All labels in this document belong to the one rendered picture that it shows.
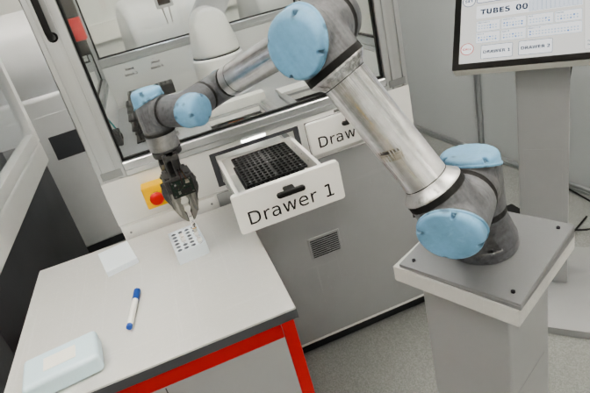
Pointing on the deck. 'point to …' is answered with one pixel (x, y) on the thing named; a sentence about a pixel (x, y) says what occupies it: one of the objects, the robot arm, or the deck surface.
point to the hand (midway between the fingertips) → (189, 214)
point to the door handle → (36, 3)
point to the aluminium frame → (90, 113)
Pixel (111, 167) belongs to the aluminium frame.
